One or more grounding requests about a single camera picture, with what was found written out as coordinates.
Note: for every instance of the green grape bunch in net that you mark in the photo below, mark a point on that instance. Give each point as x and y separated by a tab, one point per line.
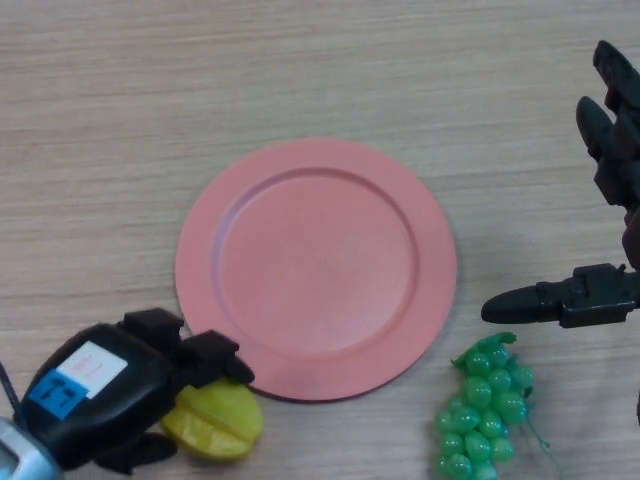
480	405

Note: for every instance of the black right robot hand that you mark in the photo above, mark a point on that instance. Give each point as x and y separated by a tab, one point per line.
600	300

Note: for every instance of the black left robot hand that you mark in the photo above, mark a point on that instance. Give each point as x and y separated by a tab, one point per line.
115	400

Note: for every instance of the yellow starfruit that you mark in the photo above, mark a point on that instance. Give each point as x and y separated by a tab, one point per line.
220	425

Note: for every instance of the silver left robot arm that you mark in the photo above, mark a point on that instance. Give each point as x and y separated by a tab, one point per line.
20	457

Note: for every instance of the pink round plate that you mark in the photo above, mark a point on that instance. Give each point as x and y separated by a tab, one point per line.
315	270

